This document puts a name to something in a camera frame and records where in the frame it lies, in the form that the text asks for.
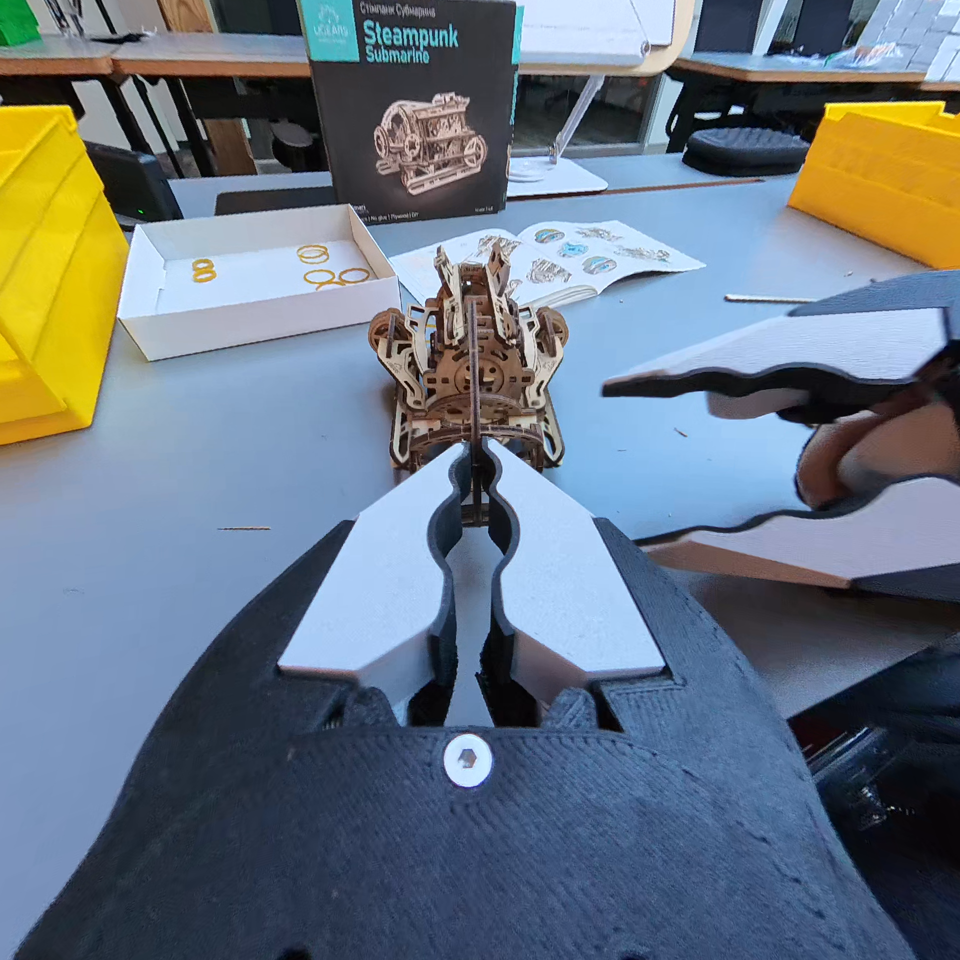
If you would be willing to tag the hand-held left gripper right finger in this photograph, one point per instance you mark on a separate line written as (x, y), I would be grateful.
(570, 607)

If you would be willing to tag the open instruction booklet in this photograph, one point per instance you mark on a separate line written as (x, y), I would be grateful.
(600, 262)

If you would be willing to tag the yellow plastic bin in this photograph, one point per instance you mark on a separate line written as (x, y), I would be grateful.
(52, 285)
(885, 180)

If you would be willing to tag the black electronic device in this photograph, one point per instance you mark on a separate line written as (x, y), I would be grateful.
(131, 180)

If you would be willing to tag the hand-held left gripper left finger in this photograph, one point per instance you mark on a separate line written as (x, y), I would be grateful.
(375, 600)

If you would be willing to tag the group of yellow rubber bands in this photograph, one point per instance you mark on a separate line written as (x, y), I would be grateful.
(322, 276)

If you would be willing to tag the wooden post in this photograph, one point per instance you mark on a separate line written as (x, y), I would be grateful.
(217, 112)

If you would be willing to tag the flat black pad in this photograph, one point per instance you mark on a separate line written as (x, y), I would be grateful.
(270, 202)

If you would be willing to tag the person's right hand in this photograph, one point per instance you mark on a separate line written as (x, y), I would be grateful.
(877, 457)

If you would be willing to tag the instruction sheet board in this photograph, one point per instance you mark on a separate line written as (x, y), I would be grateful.
(600, 34)

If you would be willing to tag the wood-edged background table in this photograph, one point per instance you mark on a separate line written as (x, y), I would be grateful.
(187, 60)
(795, 69)

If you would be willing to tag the white board stand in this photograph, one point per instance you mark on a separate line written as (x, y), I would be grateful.
(562, 176)

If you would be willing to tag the thin wooden model part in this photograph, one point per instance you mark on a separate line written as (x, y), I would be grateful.
(473, 352)

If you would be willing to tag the white cardboard box tray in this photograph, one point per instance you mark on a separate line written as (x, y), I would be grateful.
(247, 307)

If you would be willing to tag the black model kit box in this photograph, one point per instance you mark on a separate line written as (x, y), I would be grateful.
(412, 135)

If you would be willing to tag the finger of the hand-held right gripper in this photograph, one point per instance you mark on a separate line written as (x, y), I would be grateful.
(825, 341)
(862, 540)

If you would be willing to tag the green plastic bin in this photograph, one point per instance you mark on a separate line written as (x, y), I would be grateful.
(16, 21)

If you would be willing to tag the wooden submarine model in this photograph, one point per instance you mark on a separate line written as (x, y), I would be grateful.
(442, 375)

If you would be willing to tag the black textured rounded pad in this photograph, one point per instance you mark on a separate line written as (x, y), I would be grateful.
(746, 150)

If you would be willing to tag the black stool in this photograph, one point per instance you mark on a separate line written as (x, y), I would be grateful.
(292, 142)

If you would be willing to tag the thin wooden stick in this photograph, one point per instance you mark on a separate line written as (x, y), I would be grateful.
(765, 298)

